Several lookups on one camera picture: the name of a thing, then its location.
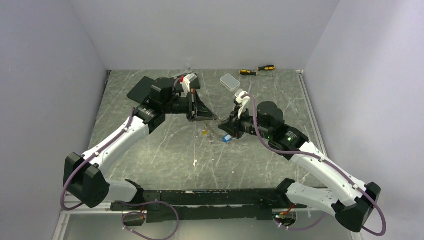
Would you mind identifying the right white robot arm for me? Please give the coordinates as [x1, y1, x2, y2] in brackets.
[218, 101, 381, 233]

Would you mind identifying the aluminium frame rail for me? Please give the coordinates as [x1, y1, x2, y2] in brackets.
[294, 70, 356, 216]

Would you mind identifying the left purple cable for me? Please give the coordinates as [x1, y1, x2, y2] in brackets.
[59, 106, 136, 212]

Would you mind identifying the silver wrench right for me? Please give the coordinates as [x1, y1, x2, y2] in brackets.
[247, 78, 256, 93]

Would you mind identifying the silver wrench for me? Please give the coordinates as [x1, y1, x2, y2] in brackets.
[247, 78, 256, 93]
[169, 67, 193, 79]

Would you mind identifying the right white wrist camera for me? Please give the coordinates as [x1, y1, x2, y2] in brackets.
[234, 89, 251, 119]

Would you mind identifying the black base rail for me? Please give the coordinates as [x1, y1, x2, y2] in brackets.
[110, 188, 292, 223]

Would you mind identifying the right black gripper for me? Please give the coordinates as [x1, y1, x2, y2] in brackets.
[219, 104, 273, 140]

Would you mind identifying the yellow black screwdriver upper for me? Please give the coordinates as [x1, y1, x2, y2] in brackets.
[257, 65, 275, 71]

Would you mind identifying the black flat pad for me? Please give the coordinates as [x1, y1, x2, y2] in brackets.
[126, 76, 156, 104]

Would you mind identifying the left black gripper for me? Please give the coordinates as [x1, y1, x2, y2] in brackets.
[162, 88, 217, 122]

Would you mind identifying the clear plastic box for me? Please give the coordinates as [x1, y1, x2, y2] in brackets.
[220, 73, 241, 92]

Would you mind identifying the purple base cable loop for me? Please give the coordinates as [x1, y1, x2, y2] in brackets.
[121, 199, 180, 240]

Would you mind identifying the yellow black screwdriver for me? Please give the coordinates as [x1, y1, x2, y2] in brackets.
[257, 65, 275, 71]
[239, 69, 273, 77]

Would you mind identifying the silver wrench back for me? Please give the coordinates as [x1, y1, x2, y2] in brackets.
[169, 67, 193, 79]

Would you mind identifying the yellow black screwdriver lower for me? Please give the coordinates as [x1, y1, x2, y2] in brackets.
[239, 69, 273, 77]

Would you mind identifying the black flat box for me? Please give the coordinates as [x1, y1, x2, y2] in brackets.
[173, 75, 201, 93]

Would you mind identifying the large metal keyring with rings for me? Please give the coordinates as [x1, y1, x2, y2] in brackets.
[202, 115, 234, 144]

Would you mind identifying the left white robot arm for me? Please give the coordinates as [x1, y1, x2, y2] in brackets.
[60, 73, 218, 211]

